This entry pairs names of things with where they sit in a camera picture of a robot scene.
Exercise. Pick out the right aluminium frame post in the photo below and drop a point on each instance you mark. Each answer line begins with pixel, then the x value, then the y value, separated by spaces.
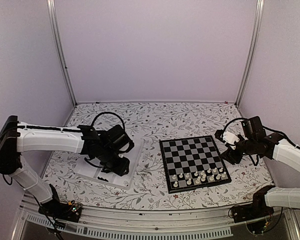
pixel 252 48

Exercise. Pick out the clear plastic piece tray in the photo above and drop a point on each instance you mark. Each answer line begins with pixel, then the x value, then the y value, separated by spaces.
pixel 88 172

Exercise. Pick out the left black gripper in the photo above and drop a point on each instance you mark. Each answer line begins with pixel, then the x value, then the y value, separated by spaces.
pixel 120 170

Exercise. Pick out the front aluminium rail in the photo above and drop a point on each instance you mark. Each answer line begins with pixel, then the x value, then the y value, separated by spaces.
pixel 104 223

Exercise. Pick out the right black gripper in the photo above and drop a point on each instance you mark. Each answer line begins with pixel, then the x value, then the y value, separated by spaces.
pixel 230 156

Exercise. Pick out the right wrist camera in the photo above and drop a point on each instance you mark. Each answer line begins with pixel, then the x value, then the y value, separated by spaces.
pixel 226 137

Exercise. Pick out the white bishop piece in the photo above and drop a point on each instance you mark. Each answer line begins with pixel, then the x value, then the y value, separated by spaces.
pixel 198 180

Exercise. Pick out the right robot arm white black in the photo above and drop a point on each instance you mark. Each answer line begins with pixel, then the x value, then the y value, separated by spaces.
pixel 282 159

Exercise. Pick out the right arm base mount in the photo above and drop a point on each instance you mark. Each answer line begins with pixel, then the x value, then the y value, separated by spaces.
pixel 256 215

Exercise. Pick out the black grey chessboard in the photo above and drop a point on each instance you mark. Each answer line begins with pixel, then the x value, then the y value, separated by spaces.
pixel 188 155

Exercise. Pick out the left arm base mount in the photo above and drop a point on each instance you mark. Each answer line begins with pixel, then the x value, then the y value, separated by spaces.
pixel 70 211

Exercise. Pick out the aluminium frame post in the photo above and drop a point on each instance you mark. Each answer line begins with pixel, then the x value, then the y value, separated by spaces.
pixel 58 44
pixel 252 48

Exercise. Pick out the left aluminium frame post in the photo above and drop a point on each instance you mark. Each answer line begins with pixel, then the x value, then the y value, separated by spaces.
pixel 58 44

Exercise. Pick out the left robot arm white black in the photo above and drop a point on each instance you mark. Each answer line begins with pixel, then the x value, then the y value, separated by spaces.
pixel 18 137

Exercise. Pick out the pile of black chess pieces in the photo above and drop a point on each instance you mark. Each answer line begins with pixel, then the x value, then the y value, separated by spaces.
pixel 102 179

